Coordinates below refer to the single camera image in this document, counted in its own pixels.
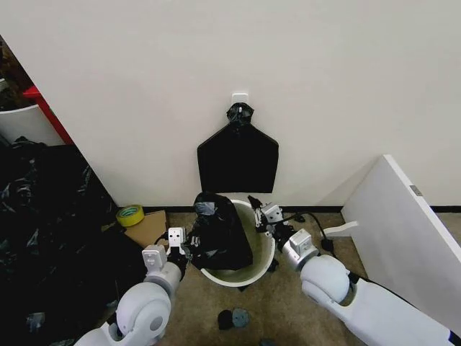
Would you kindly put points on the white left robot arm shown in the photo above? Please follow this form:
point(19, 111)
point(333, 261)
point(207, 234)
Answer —
point(144, 310)

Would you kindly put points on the white flat board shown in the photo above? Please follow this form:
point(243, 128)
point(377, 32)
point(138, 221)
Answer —
point(403, 223)

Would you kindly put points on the white round container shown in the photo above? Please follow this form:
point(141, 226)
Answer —
point(25, 124)

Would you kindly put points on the white wall hook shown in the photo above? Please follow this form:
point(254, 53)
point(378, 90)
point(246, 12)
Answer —
point(239, 98)

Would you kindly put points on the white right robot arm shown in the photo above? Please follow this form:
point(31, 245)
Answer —
point(363, 299)

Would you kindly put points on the yellow tape roll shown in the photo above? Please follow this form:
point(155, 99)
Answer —
point(130, 215)

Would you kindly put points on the black round disc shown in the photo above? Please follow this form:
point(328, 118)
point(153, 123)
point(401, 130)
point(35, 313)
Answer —
point(225, 320)

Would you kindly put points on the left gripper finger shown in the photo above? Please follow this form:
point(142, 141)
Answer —
point(188, 253)
point(193, 240)

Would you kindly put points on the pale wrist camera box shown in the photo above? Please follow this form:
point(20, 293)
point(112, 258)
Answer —
point(272, 214)
point(177, 237)

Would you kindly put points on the white round trash bin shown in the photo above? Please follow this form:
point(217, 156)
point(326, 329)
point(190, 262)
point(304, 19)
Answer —
point(259, 259)

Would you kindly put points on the brown cardboard sheet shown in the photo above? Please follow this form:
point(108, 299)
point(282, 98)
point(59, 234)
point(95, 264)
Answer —
point(147, 227)

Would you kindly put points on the red frame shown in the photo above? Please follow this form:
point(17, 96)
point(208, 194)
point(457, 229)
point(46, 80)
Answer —
point(47, 108)

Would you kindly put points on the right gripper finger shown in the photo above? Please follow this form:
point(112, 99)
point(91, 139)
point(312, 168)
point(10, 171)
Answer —
point(260, 225)
point(256, 205)

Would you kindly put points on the pile of black garbage bags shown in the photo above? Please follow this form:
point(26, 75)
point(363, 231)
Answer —
point(54, 223)

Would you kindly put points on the black base under bin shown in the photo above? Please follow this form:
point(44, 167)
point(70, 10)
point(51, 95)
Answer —
point(273, 266)

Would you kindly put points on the black garbage bag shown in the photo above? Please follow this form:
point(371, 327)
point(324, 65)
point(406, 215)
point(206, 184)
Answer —
point(221, 234)

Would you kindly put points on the white plastic bracket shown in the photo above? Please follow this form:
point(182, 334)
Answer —
point(338, 230)

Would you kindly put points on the hanging black garbage bags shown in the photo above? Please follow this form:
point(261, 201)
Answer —
point(237, 162)

